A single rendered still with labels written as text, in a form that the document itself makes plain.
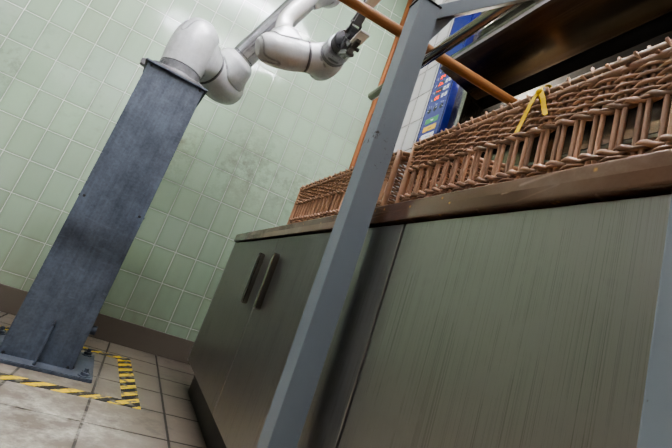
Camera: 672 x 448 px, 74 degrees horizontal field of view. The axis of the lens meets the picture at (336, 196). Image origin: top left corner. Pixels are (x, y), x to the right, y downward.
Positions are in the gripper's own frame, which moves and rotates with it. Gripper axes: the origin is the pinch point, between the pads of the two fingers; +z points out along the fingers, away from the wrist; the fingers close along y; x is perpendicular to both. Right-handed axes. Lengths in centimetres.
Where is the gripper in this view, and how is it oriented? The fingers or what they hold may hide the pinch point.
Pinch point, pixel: (371, 14)
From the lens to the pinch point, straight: 131.2
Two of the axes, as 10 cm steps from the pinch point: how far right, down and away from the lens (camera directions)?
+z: 4.0, -1.2, -9.1
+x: -8.6, -4.0, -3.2
